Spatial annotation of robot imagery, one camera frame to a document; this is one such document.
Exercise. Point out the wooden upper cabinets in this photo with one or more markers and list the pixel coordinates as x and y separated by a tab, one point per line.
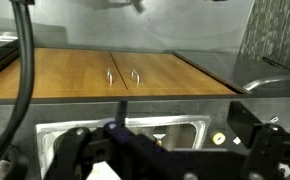
69	73

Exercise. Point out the stainless steel sink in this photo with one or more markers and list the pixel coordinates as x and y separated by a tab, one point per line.
146	148

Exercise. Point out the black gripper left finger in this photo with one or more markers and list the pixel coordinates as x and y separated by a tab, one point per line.
71	160

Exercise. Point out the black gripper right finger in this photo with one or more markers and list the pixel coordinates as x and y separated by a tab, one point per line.
262	162

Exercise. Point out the chrome faucet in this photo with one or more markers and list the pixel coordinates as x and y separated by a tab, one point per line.
269	84

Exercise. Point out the yellow tape roll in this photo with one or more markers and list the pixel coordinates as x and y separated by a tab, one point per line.
218	138

